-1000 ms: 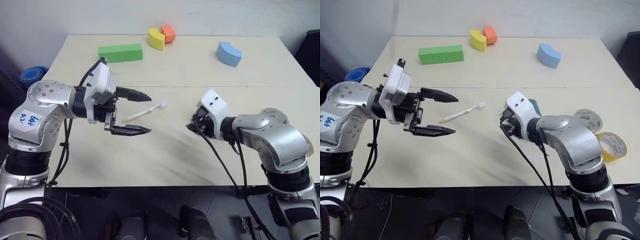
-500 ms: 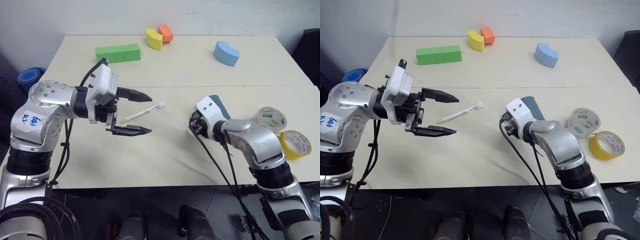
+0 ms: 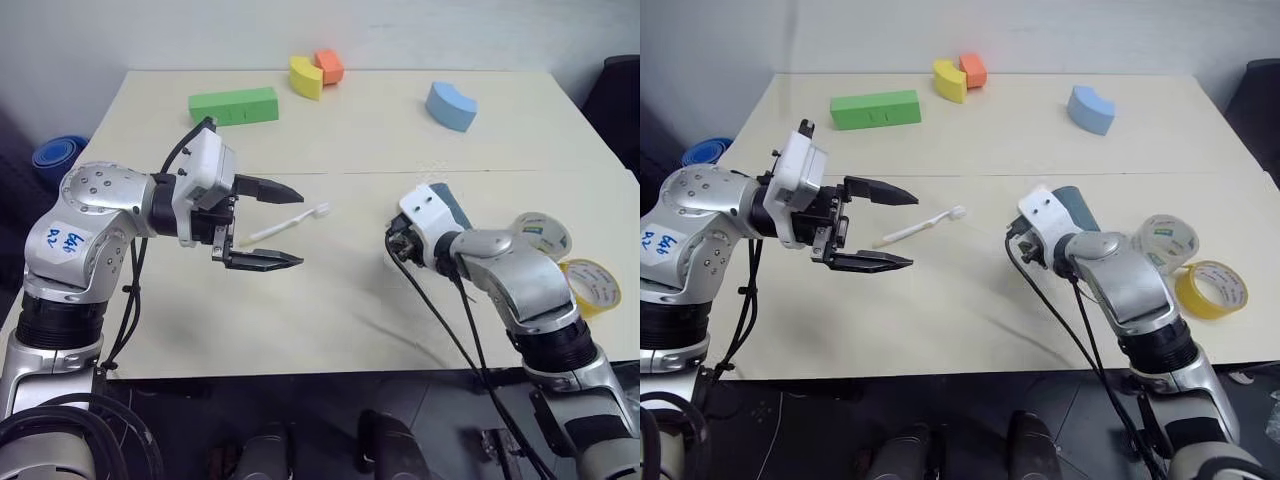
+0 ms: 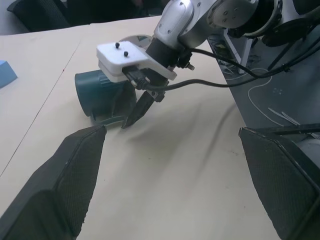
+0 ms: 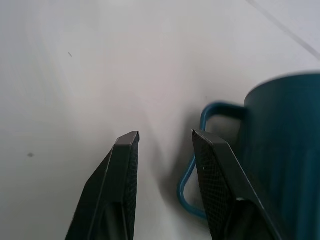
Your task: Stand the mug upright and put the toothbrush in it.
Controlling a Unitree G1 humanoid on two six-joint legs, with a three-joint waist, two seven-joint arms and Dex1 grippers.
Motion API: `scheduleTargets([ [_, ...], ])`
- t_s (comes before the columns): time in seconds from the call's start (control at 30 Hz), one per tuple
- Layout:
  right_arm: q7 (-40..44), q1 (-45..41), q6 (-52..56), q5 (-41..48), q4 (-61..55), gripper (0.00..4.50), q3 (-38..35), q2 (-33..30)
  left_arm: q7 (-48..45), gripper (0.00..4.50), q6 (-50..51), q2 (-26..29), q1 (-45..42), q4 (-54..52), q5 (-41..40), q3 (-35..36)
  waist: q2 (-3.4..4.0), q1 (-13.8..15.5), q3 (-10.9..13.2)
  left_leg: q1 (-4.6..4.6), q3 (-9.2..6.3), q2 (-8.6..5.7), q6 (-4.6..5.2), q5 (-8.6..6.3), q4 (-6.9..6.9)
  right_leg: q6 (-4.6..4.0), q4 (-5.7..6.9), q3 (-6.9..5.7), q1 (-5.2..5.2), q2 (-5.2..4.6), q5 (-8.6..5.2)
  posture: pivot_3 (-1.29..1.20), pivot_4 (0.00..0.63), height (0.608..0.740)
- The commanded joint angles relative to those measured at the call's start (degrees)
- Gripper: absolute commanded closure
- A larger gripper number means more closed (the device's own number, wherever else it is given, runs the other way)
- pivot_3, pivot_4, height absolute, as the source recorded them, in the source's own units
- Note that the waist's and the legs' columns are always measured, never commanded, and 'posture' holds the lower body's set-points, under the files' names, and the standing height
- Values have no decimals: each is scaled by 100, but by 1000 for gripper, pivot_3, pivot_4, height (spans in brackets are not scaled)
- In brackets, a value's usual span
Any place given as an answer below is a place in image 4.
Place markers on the black robot torso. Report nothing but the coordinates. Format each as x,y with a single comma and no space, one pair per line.
287,20

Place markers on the teal mug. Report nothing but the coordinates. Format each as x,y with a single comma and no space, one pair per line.
92,95

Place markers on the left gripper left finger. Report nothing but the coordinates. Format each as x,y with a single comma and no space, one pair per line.
57,190

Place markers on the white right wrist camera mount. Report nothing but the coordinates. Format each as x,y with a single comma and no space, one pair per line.
112,53

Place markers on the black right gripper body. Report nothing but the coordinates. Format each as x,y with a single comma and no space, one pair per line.
157,82

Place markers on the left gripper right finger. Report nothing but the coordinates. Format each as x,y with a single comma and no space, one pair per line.
277,185

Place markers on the blue foam block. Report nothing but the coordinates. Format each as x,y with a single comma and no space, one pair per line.
6,73

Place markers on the beige tablecloth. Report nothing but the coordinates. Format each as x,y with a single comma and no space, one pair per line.
162,162

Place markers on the black office chair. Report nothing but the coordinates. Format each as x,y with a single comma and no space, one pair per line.
40,13

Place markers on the white round lid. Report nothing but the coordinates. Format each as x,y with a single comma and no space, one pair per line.
135,40

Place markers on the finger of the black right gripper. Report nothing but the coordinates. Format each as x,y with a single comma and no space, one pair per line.
141,110

